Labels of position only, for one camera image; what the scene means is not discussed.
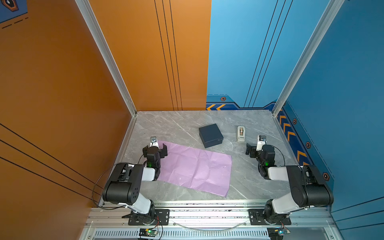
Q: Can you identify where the dark navy gift box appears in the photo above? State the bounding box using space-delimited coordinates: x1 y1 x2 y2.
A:
199 124 224 148

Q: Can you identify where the purple wrapping paper sheet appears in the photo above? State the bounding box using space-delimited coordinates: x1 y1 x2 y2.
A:
158 141 233 197

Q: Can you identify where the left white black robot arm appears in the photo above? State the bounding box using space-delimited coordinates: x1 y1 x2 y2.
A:
102 143 168 225

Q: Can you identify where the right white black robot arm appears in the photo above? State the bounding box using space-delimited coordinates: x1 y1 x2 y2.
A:
246 144 334 226

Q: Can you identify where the white tape dispenser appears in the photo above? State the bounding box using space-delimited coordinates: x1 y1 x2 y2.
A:
237 126 245 143

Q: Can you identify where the right green circuit board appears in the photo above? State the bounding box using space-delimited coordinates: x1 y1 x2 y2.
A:
267 228 284 240

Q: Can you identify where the green circuit board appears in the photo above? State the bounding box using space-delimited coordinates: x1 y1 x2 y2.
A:
267 228 284 240
139 229 159 239

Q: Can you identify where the left green circuit board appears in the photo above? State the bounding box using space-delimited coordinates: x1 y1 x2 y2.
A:
139 229 159 239

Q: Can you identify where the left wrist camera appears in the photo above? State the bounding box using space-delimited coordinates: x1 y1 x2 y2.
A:
149 137 159 148

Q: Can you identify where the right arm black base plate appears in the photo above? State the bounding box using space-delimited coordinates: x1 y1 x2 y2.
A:
248 209 292 226

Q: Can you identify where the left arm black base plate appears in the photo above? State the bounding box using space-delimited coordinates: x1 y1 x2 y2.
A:
128 209 170 226

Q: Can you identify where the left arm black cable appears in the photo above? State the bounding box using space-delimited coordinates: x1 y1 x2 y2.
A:
91 161 133 210

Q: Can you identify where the clear curved cable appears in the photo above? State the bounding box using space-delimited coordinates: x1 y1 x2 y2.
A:
170 220 250 232

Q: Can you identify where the aluminium front rail frame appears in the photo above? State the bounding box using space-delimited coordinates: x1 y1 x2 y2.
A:
80 200 342 240

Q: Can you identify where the left aluminium corner post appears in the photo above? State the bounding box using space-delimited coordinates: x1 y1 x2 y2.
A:
75 0 137 118

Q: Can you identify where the aluminium corner post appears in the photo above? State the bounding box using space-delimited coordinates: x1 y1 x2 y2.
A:
272 0 345 117
75 0 137 118

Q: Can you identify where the right aluminium corner post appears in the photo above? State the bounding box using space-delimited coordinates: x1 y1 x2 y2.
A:
272 0 345 117

